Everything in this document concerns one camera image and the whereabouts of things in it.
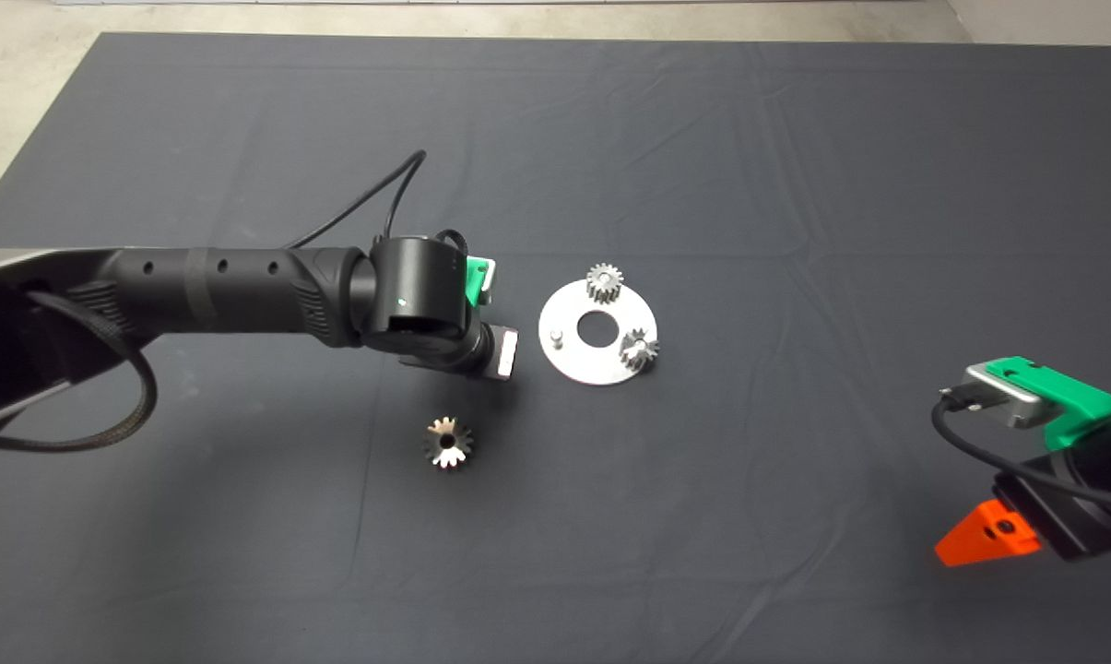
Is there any small steel gear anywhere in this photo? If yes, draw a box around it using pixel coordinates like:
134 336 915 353
586 263 625 305
619 328 660 374

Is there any thin black camera cable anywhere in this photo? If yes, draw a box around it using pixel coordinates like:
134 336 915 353
283 149 468 268
931 387 1111 516

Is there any right silver camera box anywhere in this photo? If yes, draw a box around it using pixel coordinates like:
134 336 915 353
963 364 1054 430

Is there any right green camera mount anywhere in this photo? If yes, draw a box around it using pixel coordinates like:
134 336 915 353
984 357 1111 451

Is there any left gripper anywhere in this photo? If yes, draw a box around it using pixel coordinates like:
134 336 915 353
398 323 520 381

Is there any dark grey table cloth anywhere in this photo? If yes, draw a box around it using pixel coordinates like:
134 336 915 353
0 32 1111 664

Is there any left green camera mount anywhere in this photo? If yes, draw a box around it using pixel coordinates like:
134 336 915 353
463 256 493 310

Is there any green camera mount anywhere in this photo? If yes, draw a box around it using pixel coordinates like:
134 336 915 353
463 256 493 310
984 357 1111 451

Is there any large steel gear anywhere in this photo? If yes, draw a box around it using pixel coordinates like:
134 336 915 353
421 416 476 470

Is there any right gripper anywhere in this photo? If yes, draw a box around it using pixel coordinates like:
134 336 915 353
934 455 1111 568

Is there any braided black cable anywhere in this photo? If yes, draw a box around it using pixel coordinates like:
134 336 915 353
0 290 160 453

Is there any round metal plate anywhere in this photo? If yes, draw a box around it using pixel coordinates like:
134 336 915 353
538 279 658 386

